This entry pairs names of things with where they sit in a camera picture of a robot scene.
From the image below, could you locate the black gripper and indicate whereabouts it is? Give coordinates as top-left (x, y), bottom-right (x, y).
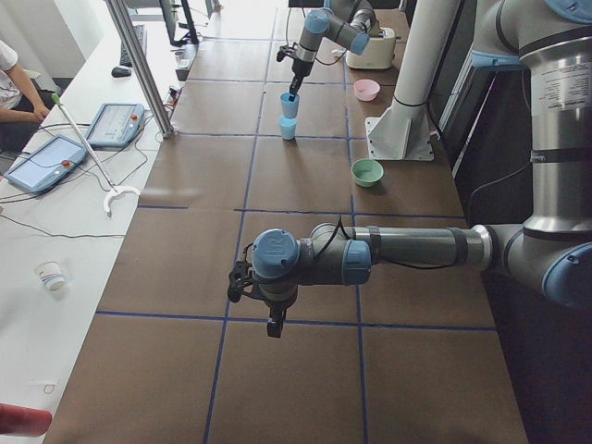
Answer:
top-left (289, 58), bottom-right (313, 98)
top-left (259, 284), bottom-right (298, 338)

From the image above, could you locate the light blue cup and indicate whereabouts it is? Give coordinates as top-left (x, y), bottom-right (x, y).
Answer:
top-left (278, 116), bottom-right (297, 141)
top-left (280, 92), bottom-right (300, 119)

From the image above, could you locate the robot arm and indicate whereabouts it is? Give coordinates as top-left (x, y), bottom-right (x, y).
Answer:
top-left (228, 1), bottom-right (591, 338)
top-left (277, 1), bottom-right (379, 100)

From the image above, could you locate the pink bowl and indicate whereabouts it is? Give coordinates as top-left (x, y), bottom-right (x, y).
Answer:
top-left (353, 79), bottom-right (381, 102)

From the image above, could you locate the cream toaster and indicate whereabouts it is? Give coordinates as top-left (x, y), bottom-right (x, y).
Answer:
top-left (346, 27), bottom-right (396, 70)

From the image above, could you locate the black monitor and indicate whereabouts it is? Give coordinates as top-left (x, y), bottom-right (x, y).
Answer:
top-left (158, 0), bottom-right (199, 47)

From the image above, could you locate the green bowl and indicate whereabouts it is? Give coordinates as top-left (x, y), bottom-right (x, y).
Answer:
top-left (351, 158), bottom-right (384, 188)

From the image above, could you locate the black keyboard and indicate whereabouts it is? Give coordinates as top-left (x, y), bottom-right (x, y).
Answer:
top-left (118, 24), bottom-right (148, 67)

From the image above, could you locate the black computer mouse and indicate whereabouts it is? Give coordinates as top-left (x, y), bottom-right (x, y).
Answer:
top-left (111, 66), bottom-right (131, 79)

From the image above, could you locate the teach pendant far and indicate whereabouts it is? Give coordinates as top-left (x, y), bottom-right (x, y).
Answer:
top-left (86, 103), bottom-right (145, 151)

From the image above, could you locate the teach pendant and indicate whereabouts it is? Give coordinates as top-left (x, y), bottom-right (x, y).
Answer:
top-left (86, 103), bottom-right (145, 151)
top-left (5, 135), bottom-right (87, 193)

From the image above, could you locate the white reacher grabber stick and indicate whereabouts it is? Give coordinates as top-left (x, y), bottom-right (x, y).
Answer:
top-left (51, 92), bottom-right (141, 217)

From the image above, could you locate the paper cup on side table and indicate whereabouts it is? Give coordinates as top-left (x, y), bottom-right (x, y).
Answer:
top-left (34, 261), bottom-right (66, 291)

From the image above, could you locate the teach pendant near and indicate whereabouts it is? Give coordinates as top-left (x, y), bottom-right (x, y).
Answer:
top-left (5, 135), bottom-right (87, 193)

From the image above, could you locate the seated person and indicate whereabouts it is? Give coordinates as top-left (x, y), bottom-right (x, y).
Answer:
top-left (1, 41), bottom-right (55, 153)

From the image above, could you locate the red cylinder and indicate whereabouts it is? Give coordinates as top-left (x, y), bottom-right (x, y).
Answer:
top-left (1, 403), bottom-right (53, 438)

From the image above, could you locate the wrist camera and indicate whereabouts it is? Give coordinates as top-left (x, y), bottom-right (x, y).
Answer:
top-left (276, 42), bottom-right (298, 63)
top-left (227, 259), bottom-right (253, 303)

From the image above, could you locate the aluminium camera post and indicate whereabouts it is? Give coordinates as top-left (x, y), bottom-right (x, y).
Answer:
top-left (105, 0), bottom-right (174, 139)

